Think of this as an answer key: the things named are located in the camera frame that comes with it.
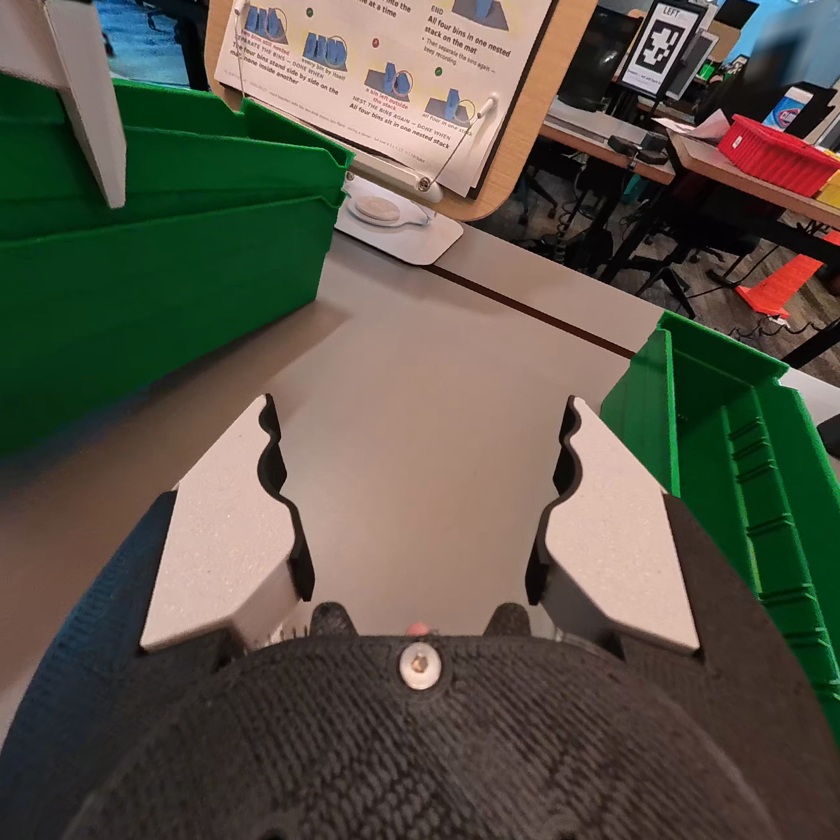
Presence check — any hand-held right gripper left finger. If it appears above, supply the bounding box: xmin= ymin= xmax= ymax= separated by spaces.
xmin=139 ymin=395 xmax=315 ymax=652

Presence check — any black desktop device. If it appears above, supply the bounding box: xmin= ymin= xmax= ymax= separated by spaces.
xmin=607 ymin=131 xmax=672 ymax=166

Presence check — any white stand base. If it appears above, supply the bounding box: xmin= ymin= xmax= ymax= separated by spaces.
xmin=333 ymin=174 xmax=465 ymax=266

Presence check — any instruction sheet on wooden stand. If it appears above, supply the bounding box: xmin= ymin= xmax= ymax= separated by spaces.
xmin=205 ymin=0 xmax=599 ymax=223

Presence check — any blue white wipes container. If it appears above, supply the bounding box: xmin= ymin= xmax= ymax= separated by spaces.
xmin=761 ymin=85 xmax=816 ymax=137

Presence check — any dark office chair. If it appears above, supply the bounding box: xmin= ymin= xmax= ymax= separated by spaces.
xmin=623 ymin=210 xmax=765 ymax=319

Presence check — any wooden top work table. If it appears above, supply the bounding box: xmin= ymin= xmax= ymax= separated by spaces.
xmin=668 ymin=128 xmax=840 ymax=368

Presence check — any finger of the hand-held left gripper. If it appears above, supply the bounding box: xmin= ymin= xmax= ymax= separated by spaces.
xmin=0 ymin=0 xmax=127 ymax=210

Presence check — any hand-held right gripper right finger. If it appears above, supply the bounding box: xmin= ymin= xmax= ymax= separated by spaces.
xmin=526 ymin=397 xmax=700 ymax=655

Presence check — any wood-edged work table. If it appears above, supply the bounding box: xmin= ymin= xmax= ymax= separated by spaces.
xmin=539 ymin=98 xmax=677 ymax=290

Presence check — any red plastic basket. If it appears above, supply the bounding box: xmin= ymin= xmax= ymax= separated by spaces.
xmin=717 ymin=113 xmax=840 ymax=199

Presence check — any printed instruction sheet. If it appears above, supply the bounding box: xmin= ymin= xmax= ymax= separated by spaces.
xmin=215 ymin=0 xmax=560 ymax=198

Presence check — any orange floor cone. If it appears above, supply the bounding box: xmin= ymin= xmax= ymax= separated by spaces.
xmin=735 ymin=252 xmax=826 ymax=317

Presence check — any dark computer monitor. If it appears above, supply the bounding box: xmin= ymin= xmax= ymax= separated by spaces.
xmin=558 ymin=7 xmax=647 ymax=112

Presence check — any white stand ledge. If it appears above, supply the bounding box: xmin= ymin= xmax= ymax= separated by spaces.
xmin=348 ymin=154 xmax=444 ymax=203

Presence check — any black and white tag sign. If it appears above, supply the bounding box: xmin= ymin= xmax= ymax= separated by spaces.
xmin=619 ymin=0 xmax=710 ymax=101

